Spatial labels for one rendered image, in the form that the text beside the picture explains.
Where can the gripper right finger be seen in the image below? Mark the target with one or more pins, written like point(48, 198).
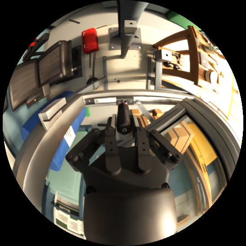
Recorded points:
point(143, 153)

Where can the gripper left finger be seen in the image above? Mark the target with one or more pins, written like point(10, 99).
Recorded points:
point(111, 153)

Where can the black key with red collar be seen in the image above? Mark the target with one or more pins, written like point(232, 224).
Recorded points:
point(124, 119)

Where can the grey friction stay track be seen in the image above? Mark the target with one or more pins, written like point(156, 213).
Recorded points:
point(105, 101)

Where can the dark grey window sash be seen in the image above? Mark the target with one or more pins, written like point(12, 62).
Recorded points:
point(211, 119)

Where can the brown cardboard box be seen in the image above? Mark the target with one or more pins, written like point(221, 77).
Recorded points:
point(136, 112)

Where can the small green block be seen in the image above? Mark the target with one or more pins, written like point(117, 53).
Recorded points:
point(87, 111)

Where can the green and white notice sheet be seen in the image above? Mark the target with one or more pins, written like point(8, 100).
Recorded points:
point(67, 221)

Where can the blue drum with white label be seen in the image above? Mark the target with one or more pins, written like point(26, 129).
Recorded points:
point(33, 123)

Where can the grey armrest control console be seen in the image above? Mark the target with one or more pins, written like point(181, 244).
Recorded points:
point(39, 95)

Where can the black floor pedal plate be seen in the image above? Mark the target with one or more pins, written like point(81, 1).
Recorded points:
point(77, 59)

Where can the white and blue mug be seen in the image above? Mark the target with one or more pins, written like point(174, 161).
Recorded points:
point(211, 76)

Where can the brown wooden shelf unit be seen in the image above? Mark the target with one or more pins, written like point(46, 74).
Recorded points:
point(194, 59)

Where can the black operator seat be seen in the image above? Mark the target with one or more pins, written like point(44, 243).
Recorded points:
point(48, 67)

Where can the grey square block with hole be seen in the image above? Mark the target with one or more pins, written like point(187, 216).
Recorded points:
point(130, 27)

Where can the green bin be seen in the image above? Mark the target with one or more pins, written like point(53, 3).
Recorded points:
point(180, 19)

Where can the grey window frame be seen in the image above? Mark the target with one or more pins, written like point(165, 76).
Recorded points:
point(36, 153)

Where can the grey box on grey post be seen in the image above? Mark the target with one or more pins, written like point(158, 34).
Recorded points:
point(163, 54)

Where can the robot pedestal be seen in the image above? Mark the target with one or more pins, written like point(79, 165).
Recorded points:
point(127, 44)

